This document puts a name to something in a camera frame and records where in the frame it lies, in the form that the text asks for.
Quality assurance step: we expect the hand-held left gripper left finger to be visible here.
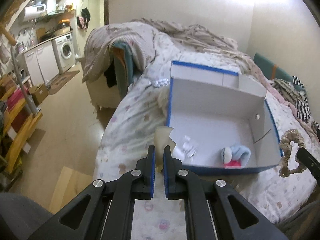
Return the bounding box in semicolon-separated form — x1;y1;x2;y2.
27;144;157;240

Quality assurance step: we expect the person's leg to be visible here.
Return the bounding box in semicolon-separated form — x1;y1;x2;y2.
276;201;320;240
0;192;54;240

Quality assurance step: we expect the crocheted knit blanket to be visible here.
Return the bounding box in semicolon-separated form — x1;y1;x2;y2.
271;79;304;103

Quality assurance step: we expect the flat cardboard sheet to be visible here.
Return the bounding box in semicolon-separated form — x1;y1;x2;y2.
49;166;94;214

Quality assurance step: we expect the dark hanging garment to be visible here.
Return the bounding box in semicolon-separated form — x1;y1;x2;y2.
80;7;91;27

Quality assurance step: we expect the clear plastic packet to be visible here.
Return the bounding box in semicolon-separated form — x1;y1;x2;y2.
174;135;199;163

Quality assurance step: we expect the black white striped garment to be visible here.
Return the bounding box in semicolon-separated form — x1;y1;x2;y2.
291;76;320;131

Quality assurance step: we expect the blue cardboard box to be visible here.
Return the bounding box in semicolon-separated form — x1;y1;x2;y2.
165;60;284;177

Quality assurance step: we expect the yellow wooden rack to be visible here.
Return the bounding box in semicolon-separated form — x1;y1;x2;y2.
0;75;43;181

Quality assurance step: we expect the beige frilly scrunchie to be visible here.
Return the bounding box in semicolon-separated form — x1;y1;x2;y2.
278;129;308;178

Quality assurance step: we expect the shallow cardboard box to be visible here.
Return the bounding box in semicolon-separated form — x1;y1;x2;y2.
56;24;73;36

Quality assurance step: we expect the beige printed quilt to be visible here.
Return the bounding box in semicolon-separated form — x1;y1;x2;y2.
82;19;253;82

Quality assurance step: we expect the black cloth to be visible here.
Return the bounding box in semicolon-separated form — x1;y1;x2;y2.
104;65;118;88

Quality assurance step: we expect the grey metal pole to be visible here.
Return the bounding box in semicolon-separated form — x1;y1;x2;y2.
10;45;38;115

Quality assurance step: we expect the white floor cabinet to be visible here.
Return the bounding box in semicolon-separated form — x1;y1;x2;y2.
24;41;60;85

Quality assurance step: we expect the person's left leg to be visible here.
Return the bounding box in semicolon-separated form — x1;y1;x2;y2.
0;192;54;240

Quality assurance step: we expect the white shiny wrapper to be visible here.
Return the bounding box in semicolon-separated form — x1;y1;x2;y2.
149;78;171;88

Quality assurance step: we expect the white water heater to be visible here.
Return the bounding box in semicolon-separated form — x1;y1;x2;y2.
21;5;48;23

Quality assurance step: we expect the person's right leg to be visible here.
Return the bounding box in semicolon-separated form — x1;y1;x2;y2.
276;201;320;240

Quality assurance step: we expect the teal padded panel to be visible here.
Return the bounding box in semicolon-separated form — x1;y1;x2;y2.
111;41;137;100
253;52;298;85

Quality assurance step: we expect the brown door mat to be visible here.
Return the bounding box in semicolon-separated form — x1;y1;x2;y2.
47;70;81;95

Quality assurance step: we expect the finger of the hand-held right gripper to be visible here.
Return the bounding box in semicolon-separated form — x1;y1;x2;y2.
296;147;320;188

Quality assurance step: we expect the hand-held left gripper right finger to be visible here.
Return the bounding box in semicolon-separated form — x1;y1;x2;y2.
163;145;290;240

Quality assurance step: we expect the white washing machine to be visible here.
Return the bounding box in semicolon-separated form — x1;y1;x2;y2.
54;34;76;74

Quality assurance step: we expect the beige rubbery soft piece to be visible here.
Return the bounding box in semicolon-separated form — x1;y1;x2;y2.
154;126;177;168

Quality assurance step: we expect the pink hanging garment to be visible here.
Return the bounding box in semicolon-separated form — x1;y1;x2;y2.
76;16;89;29

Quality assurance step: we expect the blue fluffy sock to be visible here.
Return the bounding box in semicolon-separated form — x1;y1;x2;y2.
220;144;252;167

